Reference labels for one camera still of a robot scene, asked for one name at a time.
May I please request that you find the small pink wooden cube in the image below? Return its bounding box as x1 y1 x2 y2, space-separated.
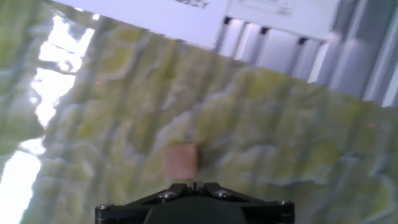
164 142 199 180

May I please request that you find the printed white paper sheet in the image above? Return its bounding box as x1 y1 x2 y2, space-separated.
52 0 231 50
225 0 341 40

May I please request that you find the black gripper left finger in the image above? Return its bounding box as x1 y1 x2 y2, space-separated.
95 182 194 224

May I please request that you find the green marble pattern mat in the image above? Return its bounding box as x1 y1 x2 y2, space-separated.
0 0 398 224

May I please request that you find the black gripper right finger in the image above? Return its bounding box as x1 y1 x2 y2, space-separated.
195 182 295 224

